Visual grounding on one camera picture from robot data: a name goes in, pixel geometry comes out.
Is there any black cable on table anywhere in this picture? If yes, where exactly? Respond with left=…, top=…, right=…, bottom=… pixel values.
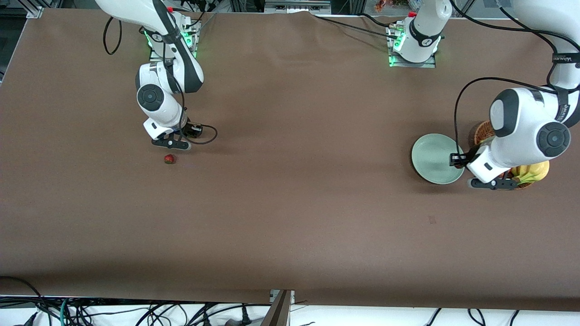
left=313, top=15, right=400, bottom=40

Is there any large yellow banana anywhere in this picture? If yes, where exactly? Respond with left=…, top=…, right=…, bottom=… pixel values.
left=526, top=161, right=550, bottom=183

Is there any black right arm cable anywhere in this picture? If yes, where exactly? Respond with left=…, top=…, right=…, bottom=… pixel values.
left=102, top=16, right=218, bottom=146

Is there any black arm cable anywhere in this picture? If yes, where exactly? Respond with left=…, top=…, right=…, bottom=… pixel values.
left=448, top=0, right=580, bottom=157
left=102, top=16, right=218, bottom=146

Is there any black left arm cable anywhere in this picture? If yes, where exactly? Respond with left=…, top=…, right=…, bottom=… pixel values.
left=448, top=0, right=580, bottom=157

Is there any mint green round plate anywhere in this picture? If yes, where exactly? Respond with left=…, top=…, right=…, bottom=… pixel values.
left=411, top=134, right=466, bottom=185

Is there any medium yellow banana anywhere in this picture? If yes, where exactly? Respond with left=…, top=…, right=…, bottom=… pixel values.
left=511, top=165, right=531, bottom=184

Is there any brown wicker basket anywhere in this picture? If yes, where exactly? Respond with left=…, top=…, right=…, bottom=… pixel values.
left=474, top=120, right=550, bottom=190

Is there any grey metal box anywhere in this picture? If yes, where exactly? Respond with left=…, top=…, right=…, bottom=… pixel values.
left=265, top=0, right=331, bottom=13

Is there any brown table cover sheet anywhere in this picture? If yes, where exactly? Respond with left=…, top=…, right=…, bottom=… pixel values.
left=0, top=8, right=580, bottom=312

